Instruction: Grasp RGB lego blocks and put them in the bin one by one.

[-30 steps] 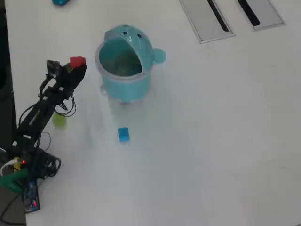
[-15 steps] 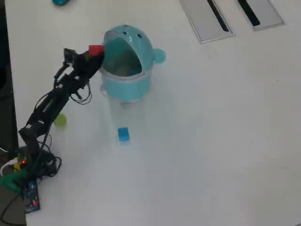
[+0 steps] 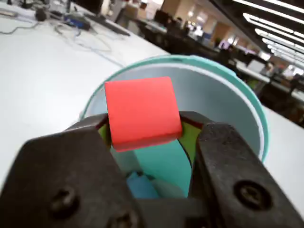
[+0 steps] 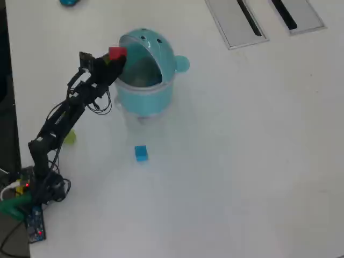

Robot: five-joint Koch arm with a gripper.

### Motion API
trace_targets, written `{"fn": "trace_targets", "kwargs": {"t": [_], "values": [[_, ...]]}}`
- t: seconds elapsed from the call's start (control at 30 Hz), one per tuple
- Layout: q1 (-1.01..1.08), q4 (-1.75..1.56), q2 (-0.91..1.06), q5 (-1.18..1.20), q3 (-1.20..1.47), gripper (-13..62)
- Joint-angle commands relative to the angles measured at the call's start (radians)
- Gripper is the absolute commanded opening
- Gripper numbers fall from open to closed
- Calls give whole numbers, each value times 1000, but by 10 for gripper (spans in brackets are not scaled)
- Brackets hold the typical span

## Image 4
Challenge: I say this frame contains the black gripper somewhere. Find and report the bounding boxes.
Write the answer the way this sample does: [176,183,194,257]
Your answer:
[91,55,127,87]

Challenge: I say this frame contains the red lego block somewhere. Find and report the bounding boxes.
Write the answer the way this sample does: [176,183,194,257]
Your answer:
[108,46,127,61]

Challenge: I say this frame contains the green lego block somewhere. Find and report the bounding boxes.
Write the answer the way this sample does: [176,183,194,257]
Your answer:
[63,129,77,145]

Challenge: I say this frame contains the blue lego block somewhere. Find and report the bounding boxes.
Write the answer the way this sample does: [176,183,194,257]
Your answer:
[134,145,149,162]

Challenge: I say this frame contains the teal whale-shaped bin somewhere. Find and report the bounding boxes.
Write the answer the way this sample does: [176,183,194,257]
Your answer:
[109,27,191,125]

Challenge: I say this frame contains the servo driver board red LED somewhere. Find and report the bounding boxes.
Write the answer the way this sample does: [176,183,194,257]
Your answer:
[16,166,35,189]

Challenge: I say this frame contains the green table clamp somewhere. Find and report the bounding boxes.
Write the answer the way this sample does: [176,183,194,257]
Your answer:
[0,193,34,221]

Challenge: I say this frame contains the blue circuit board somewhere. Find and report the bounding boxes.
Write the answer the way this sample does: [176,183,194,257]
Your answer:
[25,205,47,244]

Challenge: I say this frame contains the bare wrist camera board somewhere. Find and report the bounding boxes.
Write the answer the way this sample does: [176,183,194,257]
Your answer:
[79,51,94,71]

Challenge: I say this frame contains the thin black servo wire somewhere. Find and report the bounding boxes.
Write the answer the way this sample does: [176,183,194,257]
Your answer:
[88,88,112,115]

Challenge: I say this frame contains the wide metal cable grommet panel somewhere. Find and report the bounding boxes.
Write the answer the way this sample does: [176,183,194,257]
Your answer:
[204,0,270,51]

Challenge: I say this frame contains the white cable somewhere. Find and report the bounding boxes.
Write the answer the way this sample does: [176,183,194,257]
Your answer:
[0,181,21,201]

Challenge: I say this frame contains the narrow metal cable grommet panel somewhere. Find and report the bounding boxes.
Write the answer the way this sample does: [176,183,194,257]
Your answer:
[268,0,327,36]

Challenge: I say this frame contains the thick black cable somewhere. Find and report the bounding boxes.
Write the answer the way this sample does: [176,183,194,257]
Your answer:
[0,222,30,257]

